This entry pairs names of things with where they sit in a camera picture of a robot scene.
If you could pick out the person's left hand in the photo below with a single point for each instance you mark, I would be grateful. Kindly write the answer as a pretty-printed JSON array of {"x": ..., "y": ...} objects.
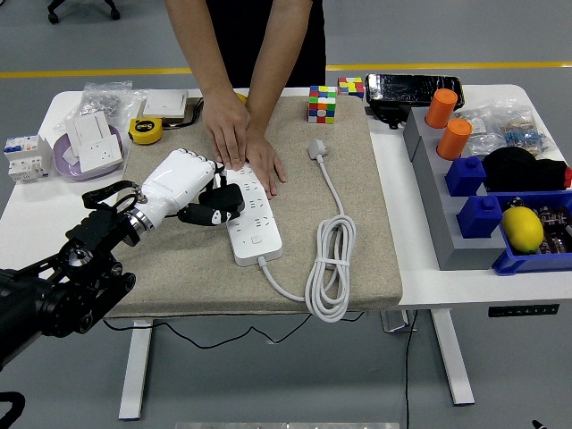
[{"x": 266, "y": 161}]

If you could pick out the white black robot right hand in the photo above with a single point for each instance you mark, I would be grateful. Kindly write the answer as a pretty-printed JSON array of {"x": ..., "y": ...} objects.
[{"x": 537, "y": 425}]

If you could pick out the person's right hand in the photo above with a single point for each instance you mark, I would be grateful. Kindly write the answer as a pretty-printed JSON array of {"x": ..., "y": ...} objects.
[{"x": 230, "y": 129}]

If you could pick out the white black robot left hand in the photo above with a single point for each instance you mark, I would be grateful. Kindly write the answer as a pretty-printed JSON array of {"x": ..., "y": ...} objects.
[{"x": 174, "y": 183}]

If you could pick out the black plug adapter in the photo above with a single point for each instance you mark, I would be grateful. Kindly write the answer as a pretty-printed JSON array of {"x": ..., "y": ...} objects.
[{"x": 225, "y": 199}]

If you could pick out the white power strip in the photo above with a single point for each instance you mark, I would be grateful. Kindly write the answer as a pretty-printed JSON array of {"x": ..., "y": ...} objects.
[{"x": 259, "y": 241}]

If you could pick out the person's left forearm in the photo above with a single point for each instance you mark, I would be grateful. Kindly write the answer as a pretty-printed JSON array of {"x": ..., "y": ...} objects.
[{"x": 277, "y": 49}]

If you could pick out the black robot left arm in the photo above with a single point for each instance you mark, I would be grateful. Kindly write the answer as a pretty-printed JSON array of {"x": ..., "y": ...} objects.
[{"x": 58, "y": 286}]

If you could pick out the person's right forearm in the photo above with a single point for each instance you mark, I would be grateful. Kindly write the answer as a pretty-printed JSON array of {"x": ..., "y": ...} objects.
[{"x": 201, "y": 49}]

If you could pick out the grey-brown mat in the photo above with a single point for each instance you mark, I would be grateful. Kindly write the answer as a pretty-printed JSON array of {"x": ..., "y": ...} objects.
[{"x": 290, "y": 201}]

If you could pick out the dark shiny metal piece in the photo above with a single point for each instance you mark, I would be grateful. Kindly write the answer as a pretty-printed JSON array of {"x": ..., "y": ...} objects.
[{"x": 175, "y": 121}]

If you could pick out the yellow tape measure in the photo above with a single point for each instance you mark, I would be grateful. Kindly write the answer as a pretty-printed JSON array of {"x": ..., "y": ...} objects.
[{"x": 146, "y": 132}]

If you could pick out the large colourful puzzle cube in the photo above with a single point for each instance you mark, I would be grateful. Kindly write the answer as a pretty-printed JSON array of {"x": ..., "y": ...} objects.
[{"x": 322, "y": 105}]

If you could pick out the person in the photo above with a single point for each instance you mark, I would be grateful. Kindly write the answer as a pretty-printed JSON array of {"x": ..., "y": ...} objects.
[{"x": 241, "y": 36}]

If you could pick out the white socket back panel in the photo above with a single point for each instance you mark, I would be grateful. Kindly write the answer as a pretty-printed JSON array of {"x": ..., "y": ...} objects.
[{"x": 88, "y": 129}]

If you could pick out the plastic bag of metal parts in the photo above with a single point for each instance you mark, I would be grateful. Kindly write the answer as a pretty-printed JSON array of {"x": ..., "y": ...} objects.
[{"x": 106, "y": 105}]

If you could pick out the white table leg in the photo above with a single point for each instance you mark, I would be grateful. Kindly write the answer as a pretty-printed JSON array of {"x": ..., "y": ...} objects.
[
  {"x": 454, "y": 357},
  {"x": 136, "y": 366}
]

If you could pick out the purple plate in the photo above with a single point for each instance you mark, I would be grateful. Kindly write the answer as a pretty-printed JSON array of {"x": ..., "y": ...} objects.
[{"x": 68, "y": 167}]

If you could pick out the small colourful puzzle cube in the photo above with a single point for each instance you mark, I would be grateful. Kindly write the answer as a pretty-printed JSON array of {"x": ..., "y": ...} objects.
[{"x": 350, "y": 87}]

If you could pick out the black table control panel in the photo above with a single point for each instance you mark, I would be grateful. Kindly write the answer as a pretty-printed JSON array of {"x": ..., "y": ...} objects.
[{"x": 524, "y": 310}]

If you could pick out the white circuit breaker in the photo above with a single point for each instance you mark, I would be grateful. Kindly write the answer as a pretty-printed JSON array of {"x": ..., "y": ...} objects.
[{"x": 25, "y": 158}]

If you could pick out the blue plastic bin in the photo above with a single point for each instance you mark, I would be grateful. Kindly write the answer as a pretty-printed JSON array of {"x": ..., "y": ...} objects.
[{"x": 515, "y": 263}]

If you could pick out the black glossy phone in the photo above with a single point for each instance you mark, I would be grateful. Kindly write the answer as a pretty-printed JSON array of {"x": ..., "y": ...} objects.
[{"x": 414, "y": 89}]

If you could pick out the orange cylinder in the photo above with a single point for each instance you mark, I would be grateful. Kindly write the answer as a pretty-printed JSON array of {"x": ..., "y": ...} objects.
[
  {"x": 454, "y": 138},
  {"x": 441, "y": 107}
]

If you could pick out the black office chair base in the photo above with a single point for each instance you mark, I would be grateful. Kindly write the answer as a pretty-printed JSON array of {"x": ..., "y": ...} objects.
[{"x": 86, "y": 6}]

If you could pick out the yellow lemon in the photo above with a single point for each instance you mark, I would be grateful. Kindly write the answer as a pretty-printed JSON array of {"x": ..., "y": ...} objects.
[{"x": 523, "y": 230}]

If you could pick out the grey stepped block base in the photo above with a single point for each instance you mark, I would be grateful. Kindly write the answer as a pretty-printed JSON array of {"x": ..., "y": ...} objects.
[{"x": 448, "y": 241}]

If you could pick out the blue square block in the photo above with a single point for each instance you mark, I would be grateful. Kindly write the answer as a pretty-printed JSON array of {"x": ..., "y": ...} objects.
[
  {"x": 479, "y": 216},
  {"x": 465, "y": 176}
]

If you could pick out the clear bag of small parts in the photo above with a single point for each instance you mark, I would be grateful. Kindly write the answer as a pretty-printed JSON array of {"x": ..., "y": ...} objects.
[{"x": 481, "y": 134}]

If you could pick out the black cloth with red patch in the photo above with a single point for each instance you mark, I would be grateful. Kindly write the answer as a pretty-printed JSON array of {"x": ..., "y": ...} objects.
[{"x": 515, "y": 167}]

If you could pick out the plastic bag of clips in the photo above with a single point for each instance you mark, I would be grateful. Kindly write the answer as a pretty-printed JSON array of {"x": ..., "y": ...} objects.
[{"x": 528, "y": 132}]

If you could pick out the white flat switch plate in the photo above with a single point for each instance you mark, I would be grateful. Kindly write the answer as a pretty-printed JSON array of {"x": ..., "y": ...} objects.
[{"x": 165, "y": 105}]

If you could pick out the white wall socket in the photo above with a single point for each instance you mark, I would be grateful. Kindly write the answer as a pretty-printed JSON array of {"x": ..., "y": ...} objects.
[{"x": 103, "y": 155}]

